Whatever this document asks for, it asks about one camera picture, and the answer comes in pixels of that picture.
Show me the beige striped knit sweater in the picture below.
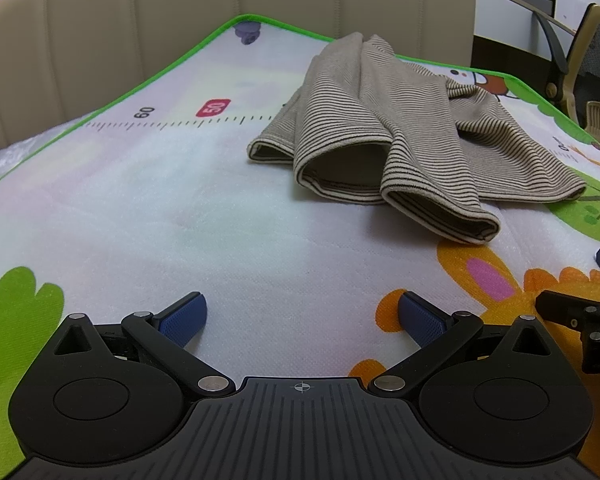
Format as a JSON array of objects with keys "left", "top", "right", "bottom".
[{"left": 248, "top": 32, "right": 585, "bottom": 244}]

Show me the cartoon play mat green border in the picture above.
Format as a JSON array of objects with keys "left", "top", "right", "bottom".
[{"left": 0, "top": 22, "right": 600, "bottom": 478}]

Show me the black and tan office chair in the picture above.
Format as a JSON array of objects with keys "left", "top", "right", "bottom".
[{"left": 533, "top": 3, "right": 600, "bottom": 144}]

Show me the white desk with black legs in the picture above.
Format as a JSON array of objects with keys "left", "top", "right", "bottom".
[{"left": 474, "top": 0, "right": 588, "bottom": 60}]

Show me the white bed sheet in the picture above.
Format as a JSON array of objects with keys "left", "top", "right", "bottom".
[{"left": 0, "top": 115, "right": 87, "bottom": 179}]

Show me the beige padded headboard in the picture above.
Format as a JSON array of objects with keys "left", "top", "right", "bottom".
[{"left": 0, "top": 0, "right": 476, "bottom": 149}]

